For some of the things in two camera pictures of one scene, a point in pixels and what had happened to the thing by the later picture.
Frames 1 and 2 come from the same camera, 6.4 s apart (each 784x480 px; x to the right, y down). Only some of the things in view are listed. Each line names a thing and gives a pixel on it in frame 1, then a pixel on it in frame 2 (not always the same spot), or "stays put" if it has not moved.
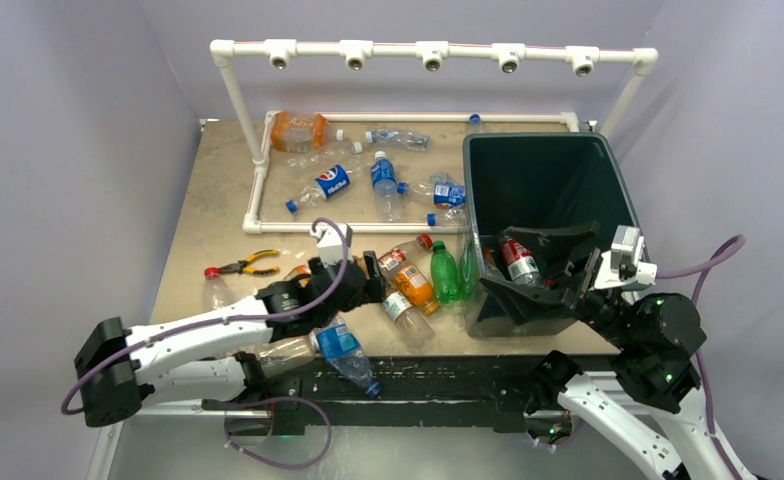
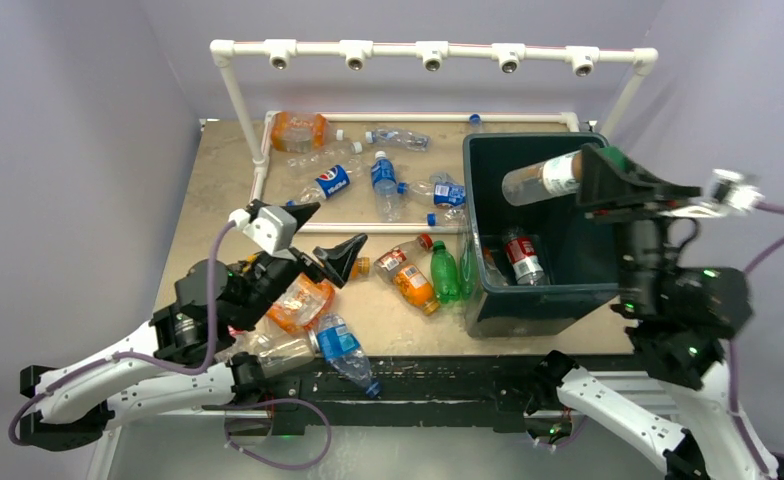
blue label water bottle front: (339, 346) stays put
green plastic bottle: (444, 274) stays put
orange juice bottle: (412, 283) stays put
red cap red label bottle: (410, 253) stays put
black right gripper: (552, 243) → (598, 181)
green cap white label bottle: (413, 325) → (552, 179)
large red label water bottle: (520, 263) stays put
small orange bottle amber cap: (361, 264) stays put
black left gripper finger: (374, 288) → (299, 213)
